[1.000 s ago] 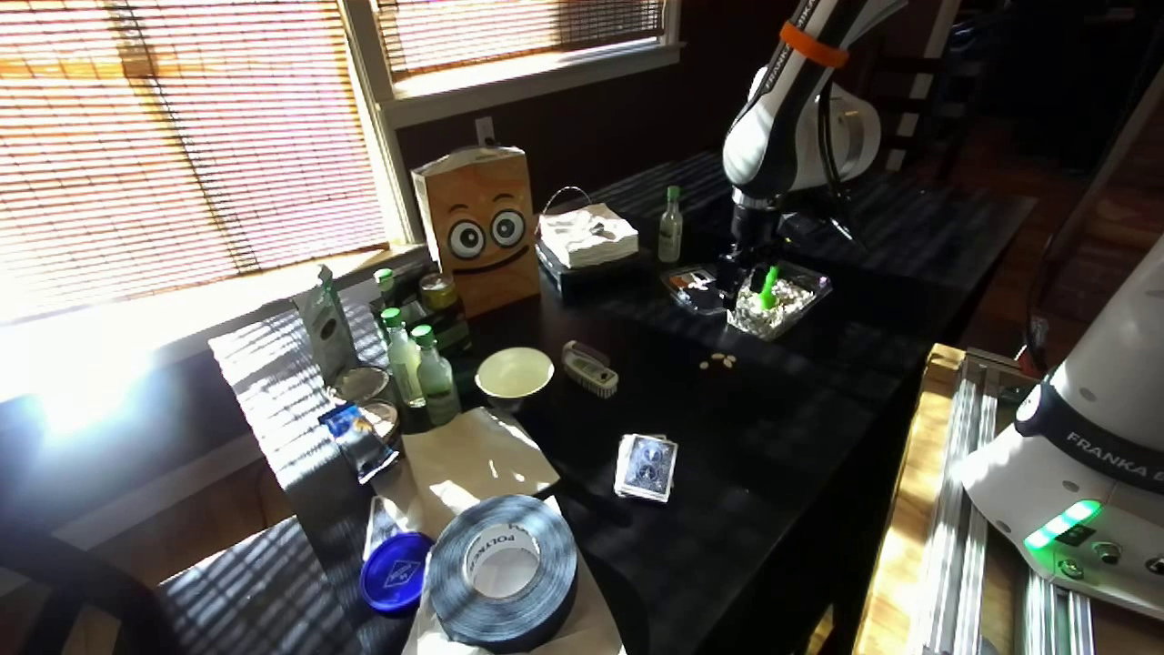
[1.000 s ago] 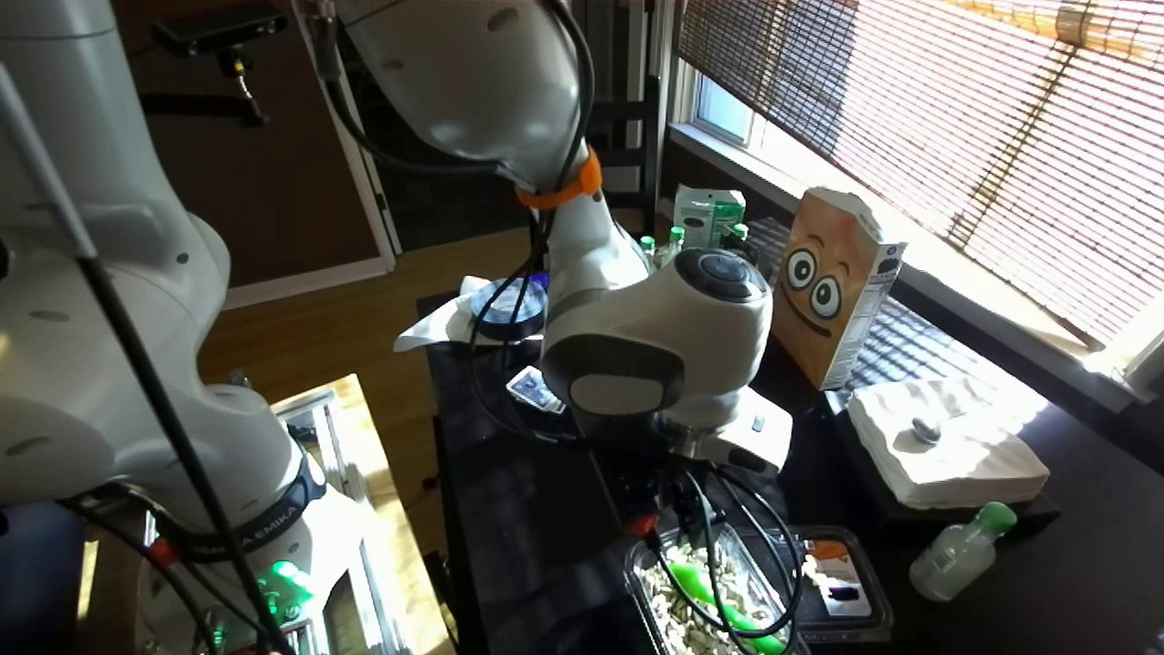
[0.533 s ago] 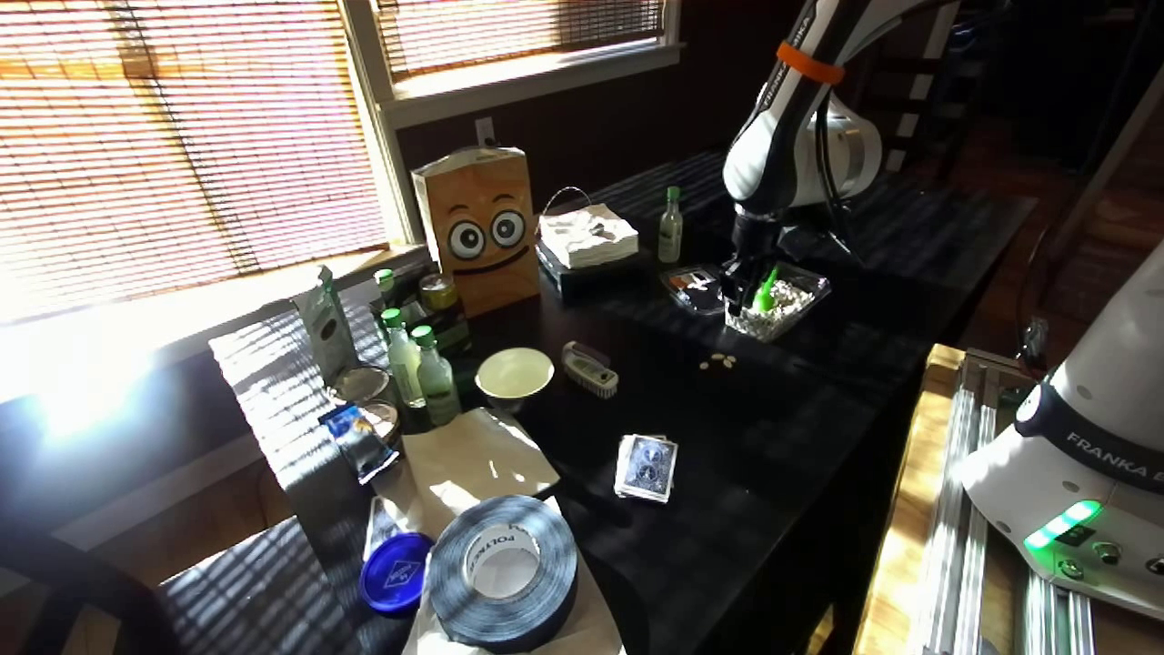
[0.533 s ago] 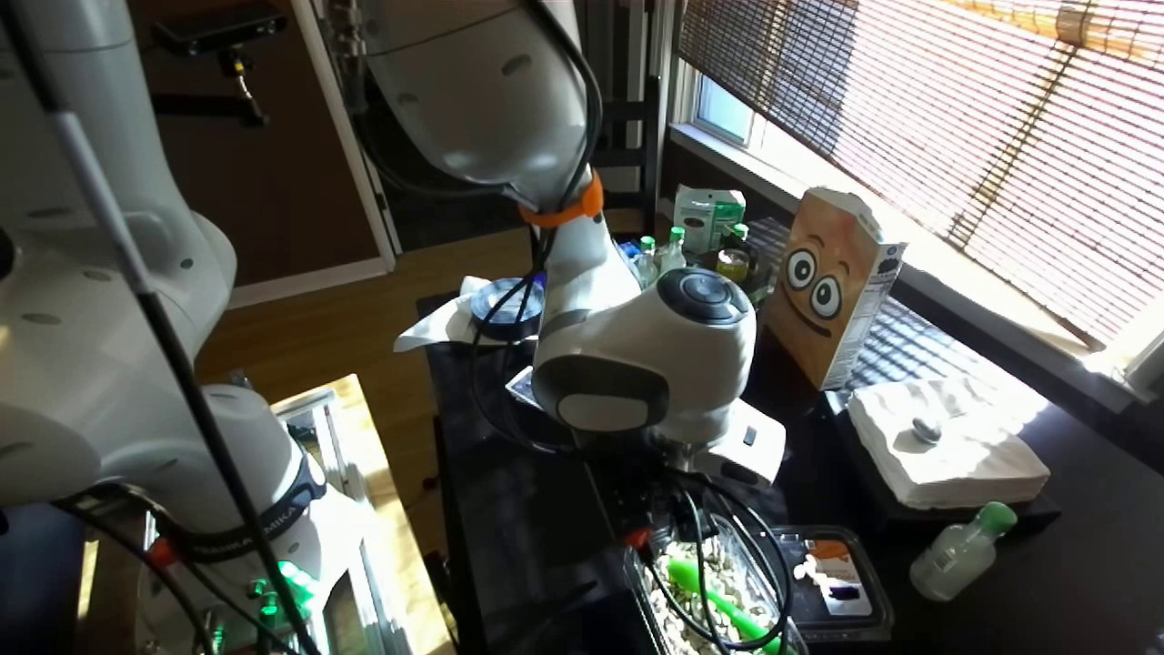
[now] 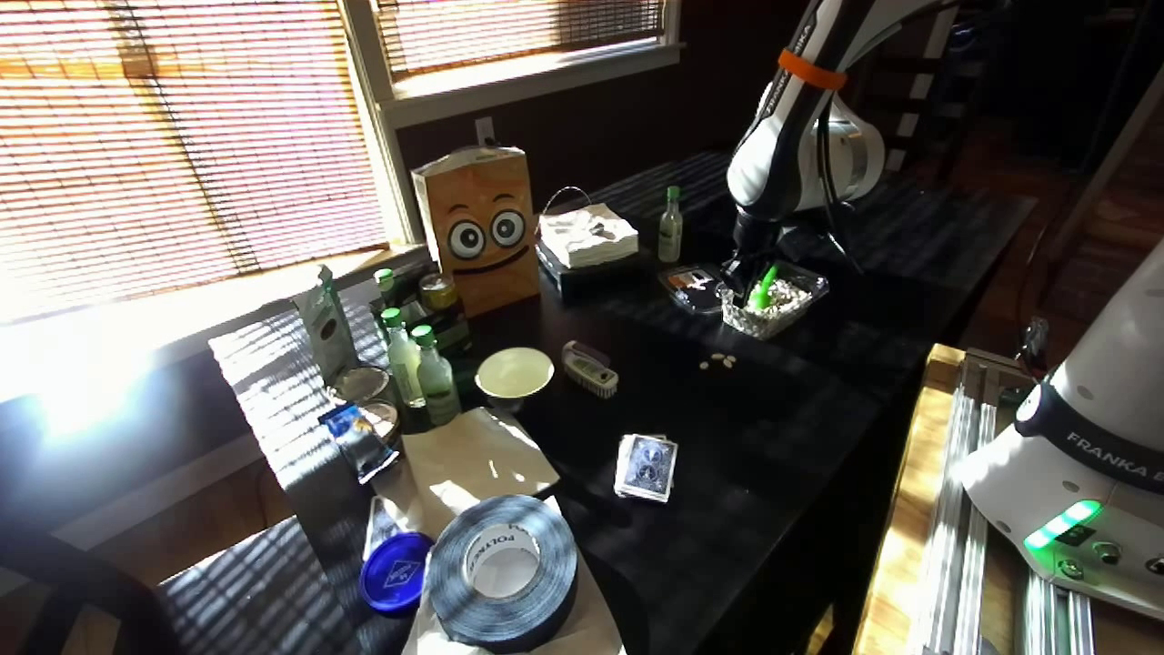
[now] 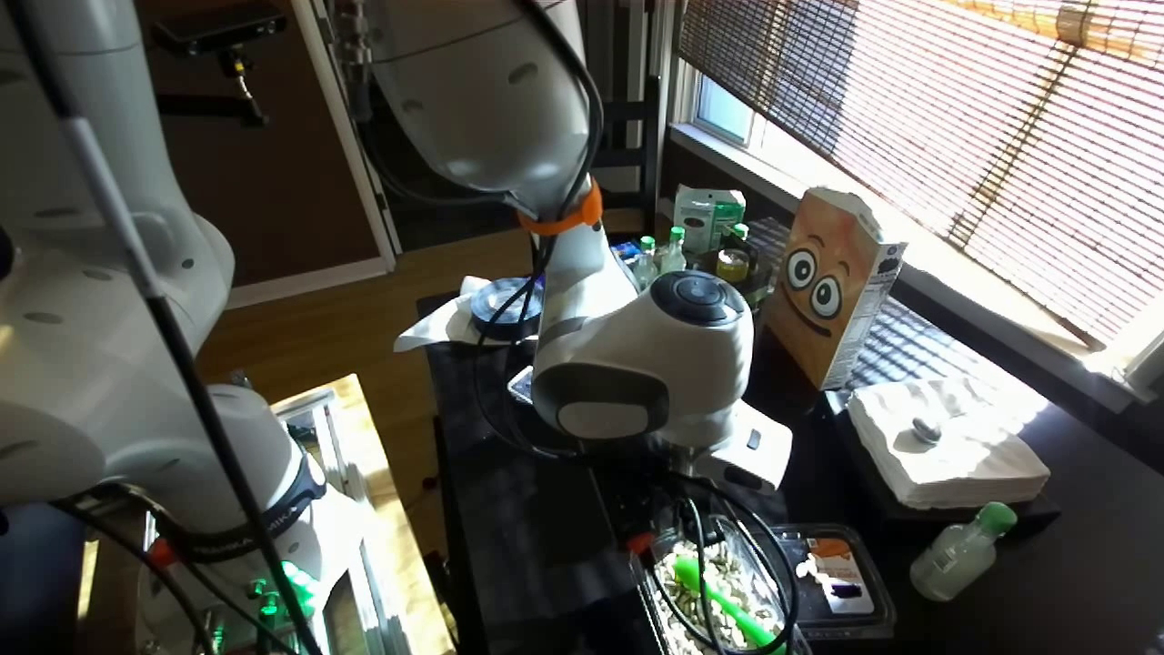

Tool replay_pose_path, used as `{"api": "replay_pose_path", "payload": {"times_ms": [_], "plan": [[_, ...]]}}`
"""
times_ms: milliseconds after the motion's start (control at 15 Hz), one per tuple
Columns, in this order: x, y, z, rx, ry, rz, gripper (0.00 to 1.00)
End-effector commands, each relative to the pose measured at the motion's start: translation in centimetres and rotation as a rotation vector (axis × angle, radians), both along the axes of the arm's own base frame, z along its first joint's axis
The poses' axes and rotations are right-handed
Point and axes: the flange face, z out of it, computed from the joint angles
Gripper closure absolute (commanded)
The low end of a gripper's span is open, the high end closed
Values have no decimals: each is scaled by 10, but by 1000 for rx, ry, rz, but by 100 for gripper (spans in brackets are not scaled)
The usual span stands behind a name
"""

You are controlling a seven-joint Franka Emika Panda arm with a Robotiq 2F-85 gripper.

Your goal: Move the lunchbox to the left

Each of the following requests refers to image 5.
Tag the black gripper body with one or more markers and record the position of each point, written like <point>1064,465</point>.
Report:
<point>752,235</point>

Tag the clear plastic clamshell lunchbox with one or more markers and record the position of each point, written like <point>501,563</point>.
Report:
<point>803,299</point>

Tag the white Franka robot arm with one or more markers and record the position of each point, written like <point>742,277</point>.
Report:
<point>787,157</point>

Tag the green plastic spoon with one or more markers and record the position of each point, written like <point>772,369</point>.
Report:
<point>764,294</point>

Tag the pumpkin seeds pile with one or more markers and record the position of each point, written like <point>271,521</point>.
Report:
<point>787,295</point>

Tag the clear bottle with green cap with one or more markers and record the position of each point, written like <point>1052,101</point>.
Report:
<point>672,232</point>

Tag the white electronic device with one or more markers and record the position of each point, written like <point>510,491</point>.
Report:
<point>587,235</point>

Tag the black napkin holder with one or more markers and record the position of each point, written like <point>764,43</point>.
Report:
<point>583,277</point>

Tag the blue playing card deck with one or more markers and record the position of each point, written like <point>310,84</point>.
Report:
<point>644,468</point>

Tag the white round bowl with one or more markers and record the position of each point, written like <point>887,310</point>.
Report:
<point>514,372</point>

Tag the cardboard box with eyes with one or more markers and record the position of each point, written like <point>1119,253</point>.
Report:
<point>476,232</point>

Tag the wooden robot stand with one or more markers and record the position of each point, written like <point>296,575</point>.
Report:
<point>903,521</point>

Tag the jar with gold lid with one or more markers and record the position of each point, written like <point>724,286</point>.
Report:
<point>438,295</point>

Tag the beige window blind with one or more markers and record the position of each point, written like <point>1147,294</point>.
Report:
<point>184,146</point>
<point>520,31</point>

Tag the tan paper envelope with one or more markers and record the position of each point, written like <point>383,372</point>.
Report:
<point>476,461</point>

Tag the small green capped bottle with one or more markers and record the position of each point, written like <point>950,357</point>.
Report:
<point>438,385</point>
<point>402,367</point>

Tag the dark bottle with green top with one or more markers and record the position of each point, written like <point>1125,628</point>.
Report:
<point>388,290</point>

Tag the small metal dish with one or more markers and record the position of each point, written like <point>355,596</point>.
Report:
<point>360,385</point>

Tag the tall clear glass bottle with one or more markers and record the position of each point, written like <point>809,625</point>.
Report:
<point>324,329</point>

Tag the blue white small packet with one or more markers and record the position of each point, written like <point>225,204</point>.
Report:
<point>348,424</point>

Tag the blue round plastic lid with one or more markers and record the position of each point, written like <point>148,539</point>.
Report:
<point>394,575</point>

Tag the dark wooden chair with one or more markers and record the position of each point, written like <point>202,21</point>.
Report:
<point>58,584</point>

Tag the aluminium rail frame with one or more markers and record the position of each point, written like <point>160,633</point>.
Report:
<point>970,414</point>

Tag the white window frame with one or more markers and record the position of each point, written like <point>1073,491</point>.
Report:
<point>377,132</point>

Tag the grey duct tape roll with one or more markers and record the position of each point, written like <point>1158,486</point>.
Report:
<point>452,584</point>

